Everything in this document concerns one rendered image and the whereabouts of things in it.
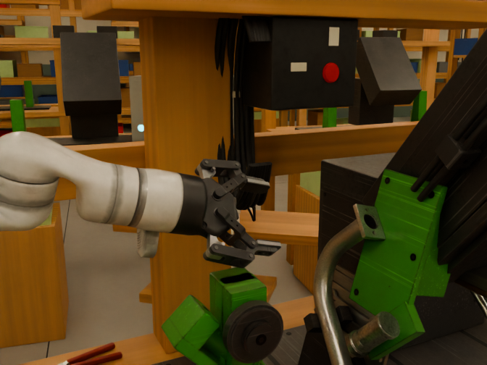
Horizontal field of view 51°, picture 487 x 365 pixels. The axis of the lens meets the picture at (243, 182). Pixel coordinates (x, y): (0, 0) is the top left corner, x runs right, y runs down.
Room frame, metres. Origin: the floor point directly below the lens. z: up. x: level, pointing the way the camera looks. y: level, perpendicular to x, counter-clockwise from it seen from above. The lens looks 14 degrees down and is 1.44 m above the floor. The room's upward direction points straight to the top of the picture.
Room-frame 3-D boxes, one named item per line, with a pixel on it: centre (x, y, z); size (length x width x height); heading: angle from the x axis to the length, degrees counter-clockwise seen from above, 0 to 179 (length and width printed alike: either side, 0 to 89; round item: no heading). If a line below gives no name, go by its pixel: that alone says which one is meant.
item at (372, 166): (0.97, -0.32, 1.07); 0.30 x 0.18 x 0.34; 116
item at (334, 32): (0.94, -0.10, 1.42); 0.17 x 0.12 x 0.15; 116
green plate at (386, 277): (0.71, -0.25, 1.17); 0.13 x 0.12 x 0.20; 116
